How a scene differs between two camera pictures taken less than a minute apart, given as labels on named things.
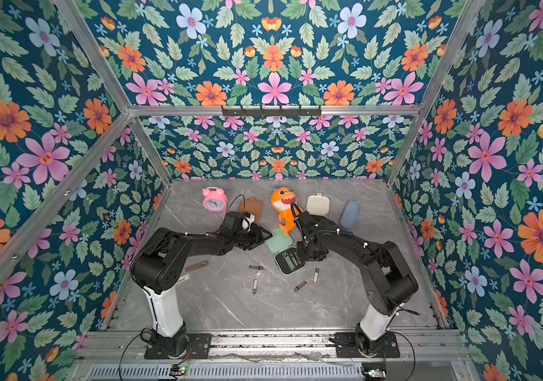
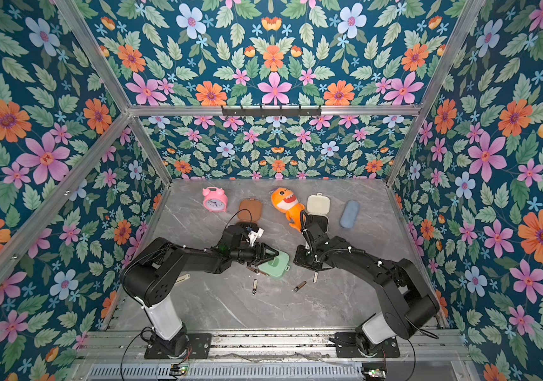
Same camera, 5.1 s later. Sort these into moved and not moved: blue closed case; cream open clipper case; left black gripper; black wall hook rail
Moved: left black gripper
Not moved: blue closed case; cream open clipper case; black wall hook rail
